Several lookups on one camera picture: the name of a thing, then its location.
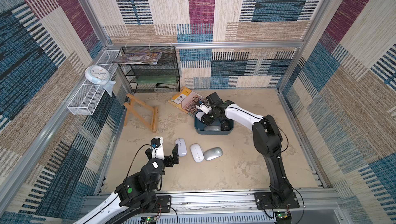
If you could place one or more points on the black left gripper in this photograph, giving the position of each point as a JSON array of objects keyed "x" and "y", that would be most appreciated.
[{"x": 169, "y": 162}]

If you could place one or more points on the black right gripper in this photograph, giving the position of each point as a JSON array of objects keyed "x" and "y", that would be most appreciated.
[{"x": 212, "y": 119}]

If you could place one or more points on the teal storage box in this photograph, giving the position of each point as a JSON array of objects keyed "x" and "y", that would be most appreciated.
[{"x": 199, "y": 127}]

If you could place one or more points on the white oval mouse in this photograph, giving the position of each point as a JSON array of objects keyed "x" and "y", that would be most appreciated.
[{"x": 197, "y": 153}]

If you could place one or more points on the silver grey mouse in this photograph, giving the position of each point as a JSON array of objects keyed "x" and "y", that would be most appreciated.
[{"x": 213, "y": 153}]

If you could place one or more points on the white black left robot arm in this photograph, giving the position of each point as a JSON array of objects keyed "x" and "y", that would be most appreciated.
[{"x": 136, "y": 195}]

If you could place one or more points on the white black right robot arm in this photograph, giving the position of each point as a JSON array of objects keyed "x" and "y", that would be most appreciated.
[{"x": 267, "y": 140}]

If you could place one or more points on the white mouse in box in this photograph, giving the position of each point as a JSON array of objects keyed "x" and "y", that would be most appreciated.
[{"x": 199, "y": 115}]

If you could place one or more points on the grey mouse in box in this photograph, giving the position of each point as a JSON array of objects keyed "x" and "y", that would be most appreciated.
[{"x": 213, "y": 128}]

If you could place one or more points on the black mouse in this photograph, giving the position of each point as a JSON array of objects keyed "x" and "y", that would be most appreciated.
[{"x": 226, "y": 125}]

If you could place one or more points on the yellow English textbook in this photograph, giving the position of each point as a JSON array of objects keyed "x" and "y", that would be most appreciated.
[{"x": 186, "y": 101}]

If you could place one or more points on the wooden tabletop easel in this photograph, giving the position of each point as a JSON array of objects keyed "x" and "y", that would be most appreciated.
[{"x": 146, "y": 114}]

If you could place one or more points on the black stapler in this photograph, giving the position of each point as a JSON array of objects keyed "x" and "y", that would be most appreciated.
[{"x": 165, "y": 86}]

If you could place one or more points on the black mesh shelf rack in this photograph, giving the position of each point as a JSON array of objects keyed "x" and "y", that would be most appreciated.
[{"x": 167, "y": 65}]

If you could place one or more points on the green flat case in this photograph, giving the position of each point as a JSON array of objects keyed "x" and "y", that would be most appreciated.
[{"x": 154, "y": 79}]

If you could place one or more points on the colourful magazine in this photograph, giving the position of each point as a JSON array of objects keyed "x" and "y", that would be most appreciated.
[{"x": 138, "y": 58}]

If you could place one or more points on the white round clock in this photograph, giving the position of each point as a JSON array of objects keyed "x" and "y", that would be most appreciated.
[{"x": 97, "y": 75}]

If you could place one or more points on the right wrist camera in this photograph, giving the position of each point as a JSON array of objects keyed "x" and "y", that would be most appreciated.
[{"x": 211, "y": 100}]

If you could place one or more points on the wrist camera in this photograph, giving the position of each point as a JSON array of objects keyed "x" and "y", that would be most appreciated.
[
  {"x": 211, "y": 100},
  {"x": 157, "y": 147}
]

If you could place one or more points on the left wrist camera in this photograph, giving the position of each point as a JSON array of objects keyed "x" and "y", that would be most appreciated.
[{"x": 157, "y": 147}]

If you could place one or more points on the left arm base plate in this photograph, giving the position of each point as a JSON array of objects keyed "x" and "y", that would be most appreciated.
[{"x": 163, "y": 204}]

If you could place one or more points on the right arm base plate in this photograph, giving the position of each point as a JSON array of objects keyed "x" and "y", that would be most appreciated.
[{"x": 268, "y": 201}]

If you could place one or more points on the white wire wall basket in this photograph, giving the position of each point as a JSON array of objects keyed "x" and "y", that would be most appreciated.
[{"x": 88, "y": 96}]

